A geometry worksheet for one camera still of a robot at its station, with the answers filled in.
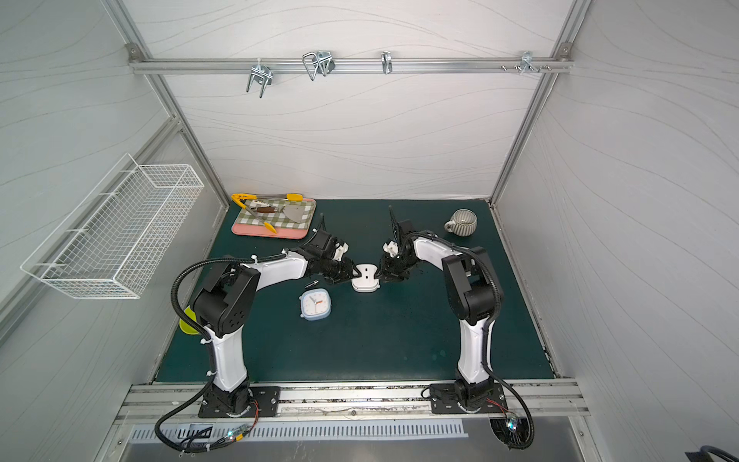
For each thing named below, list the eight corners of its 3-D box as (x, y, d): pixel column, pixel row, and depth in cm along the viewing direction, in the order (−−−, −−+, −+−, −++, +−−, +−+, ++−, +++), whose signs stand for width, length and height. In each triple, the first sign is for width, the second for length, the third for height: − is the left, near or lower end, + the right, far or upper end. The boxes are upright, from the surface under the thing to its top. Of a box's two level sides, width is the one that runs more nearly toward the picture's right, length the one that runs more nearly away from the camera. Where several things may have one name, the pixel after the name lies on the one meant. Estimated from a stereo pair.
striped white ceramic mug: (443, 233, 112) (446, 222, 107) (456, 216, 118) (460, 205, 112) (464, 245, 108) (469, 234, 103) (477, 227, 114) (482, 215, 109)
